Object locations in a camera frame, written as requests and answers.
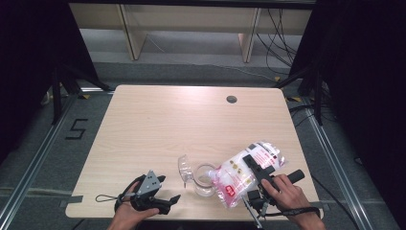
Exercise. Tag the red and white pouch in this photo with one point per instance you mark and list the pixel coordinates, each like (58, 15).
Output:
(231, 180)

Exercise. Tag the yellow and black tape piece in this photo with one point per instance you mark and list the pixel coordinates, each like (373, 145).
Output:
(84, 96)
(295, 99)
(277, 78)

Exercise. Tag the grey tape strip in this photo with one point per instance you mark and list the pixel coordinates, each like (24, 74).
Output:
(75, 199)

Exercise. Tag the light wooden shelf unit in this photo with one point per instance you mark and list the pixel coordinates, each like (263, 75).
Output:
(191, 19)

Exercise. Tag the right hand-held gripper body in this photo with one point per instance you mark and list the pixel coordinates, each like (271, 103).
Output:
(260, 198)

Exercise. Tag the black metal stand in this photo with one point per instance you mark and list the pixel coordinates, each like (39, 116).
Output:
(57, 96)
(317, 96)

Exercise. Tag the person's right hand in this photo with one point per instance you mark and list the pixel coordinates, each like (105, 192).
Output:
(290, 198)

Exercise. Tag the black curtain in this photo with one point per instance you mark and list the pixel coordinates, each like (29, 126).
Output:
(28, 64)
(367, 96)

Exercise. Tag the clear glass jar with lid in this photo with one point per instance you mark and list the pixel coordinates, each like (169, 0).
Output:
(204, 189)

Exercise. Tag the person's left hand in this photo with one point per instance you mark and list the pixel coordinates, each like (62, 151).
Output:
(127, 215)

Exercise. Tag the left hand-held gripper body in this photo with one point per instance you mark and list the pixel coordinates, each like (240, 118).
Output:
(149, 185)

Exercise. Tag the aluminium floor rail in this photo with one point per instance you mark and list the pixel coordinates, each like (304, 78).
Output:
(335, 166)
(38, 156)

